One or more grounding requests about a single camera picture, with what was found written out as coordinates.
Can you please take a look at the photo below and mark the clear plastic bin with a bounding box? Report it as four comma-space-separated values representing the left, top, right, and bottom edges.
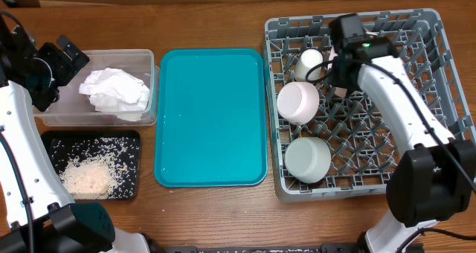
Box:
33, 49, 160, 127

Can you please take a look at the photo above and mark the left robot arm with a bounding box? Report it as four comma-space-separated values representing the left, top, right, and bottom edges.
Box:
1, 22, 160, 253

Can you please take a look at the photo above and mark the pink plate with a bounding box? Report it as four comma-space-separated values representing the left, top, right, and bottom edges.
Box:
327, 28, 380, 98

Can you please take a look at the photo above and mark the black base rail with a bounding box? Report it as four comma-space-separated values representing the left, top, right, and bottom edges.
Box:
162, 243, 364, 253

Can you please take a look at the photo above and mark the rice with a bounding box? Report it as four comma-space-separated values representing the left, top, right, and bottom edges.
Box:
50, 136, 138, 200

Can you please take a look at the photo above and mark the black plastic tray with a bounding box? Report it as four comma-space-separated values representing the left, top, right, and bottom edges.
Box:
39, 129, 142, 202

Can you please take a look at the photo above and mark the grey dishwasher rack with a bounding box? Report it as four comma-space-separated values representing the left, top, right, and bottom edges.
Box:
263, 8, 475, 202

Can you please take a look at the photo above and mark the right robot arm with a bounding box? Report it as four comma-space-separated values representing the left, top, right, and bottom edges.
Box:
329, 13, 475, 252

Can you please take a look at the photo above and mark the teal serving tray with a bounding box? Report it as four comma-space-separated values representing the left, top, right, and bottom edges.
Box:
154, 48, 268, 188

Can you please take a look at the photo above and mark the grey bowl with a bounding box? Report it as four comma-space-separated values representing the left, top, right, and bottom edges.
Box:
284, 137, 331, 184

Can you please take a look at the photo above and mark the cream cup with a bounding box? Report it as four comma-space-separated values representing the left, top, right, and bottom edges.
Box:
295, 48, 323, 82

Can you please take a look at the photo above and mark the pink bowl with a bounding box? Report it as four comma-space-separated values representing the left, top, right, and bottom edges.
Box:
277, 82, 320, 125

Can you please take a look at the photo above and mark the red sauce packet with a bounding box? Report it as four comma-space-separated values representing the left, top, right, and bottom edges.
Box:
102, 114, 116, 121

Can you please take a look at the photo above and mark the white napkin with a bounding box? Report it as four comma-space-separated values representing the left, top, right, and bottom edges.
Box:
79, 68, 150, 112

